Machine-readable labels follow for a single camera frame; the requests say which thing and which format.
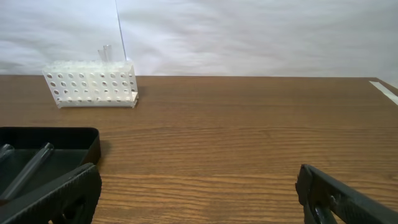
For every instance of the white test tube rack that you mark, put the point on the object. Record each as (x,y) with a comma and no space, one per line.
(93,87)

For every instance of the clear test tube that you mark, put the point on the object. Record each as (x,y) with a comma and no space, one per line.
(4,151)
(107,53)
(28,172)
(101,56)

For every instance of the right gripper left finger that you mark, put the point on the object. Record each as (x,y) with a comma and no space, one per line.
(62,199)

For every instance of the black tray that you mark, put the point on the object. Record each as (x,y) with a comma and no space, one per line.
(62,137)

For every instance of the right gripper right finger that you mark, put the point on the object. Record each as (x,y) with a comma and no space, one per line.
(348,202)

